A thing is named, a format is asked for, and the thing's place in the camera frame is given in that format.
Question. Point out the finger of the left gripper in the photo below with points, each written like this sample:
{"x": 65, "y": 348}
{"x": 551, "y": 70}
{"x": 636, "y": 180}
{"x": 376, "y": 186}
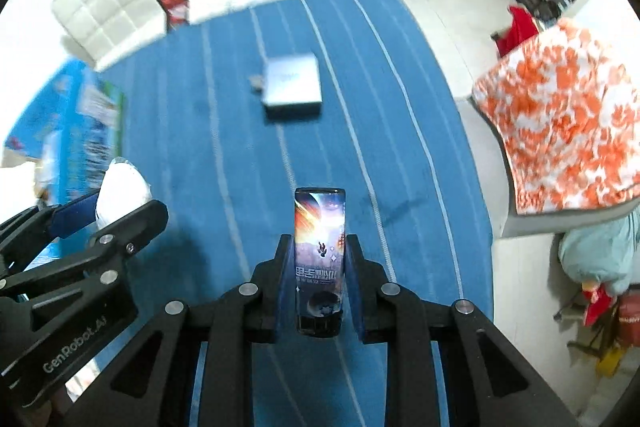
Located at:
{"x": 104, "y": 255}
{"x": 26, "y": 234}

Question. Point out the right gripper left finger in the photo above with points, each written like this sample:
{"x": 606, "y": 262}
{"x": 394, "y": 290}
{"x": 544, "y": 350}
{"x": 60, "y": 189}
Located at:
{"x": 186, "y": 352}

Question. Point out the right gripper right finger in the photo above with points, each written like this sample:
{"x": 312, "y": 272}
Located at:
{"x": 444, "y": 362}

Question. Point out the white earbuds case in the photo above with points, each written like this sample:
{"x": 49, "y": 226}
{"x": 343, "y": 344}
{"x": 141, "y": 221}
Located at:
{"x": 123, "y": 190}

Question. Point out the colourful printed lighter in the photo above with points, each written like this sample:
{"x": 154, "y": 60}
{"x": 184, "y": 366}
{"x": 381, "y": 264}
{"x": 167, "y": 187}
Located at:
{"x": 319, "y": 259}

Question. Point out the grey power charger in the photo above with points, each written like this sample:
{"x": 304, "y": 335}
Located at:
{"x": 289, "y": 87}

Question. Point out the blue cardboard milk box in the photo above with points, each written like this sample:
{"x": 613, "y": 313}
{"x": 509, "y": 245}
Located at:
{"x": 71, "y": 130}

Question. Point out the light teal cloth bundle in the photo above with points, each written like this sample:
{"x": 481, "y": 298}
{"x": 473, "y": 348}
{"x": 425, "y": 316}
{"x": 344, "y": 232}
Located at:
{"x": 602, "y": 254}

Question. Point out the left white padded chair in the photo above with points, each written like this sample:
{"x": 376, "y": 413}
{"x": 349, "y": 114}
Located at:
{"x": 102, "y": 32}

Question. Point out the orange floral blanket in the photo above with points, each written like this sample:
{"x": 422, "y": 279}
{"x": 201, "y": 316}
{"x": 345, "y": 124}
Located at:
{"x": 567, "y": 113}

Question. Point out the blue striped cloth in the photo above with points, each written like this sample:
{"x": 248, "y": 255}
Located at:
{"x": 389, "y": 133}

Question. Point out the red cloth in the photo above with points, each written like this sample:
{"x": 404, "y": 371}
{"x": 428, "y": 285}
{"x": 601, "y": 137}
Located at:
{"x": 522, "y": 27}

